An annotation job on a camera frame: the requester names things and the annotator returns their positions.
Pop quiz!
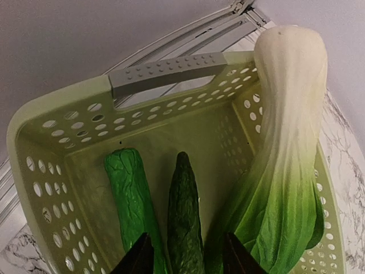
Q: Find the fake green bok choy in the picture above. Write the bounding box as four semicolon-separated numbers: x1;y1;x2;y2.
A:
104;24;328;274

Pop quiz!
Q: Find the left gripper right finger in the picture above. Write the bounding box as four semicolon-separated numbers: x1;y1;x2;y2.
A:
222;232;266;274

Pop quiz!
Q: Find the pale green plastic basket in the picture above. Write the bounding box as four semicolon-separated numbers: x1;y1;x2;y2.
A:
6;50;347;274

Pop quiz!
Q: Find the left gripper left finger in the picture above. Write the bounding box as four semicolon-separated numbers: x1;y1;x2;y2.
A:
113;232;154;274

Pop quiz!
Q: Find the fake dark green cucumber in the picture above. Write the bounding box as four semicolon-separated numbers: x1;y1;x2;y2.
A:
167;151;205;273

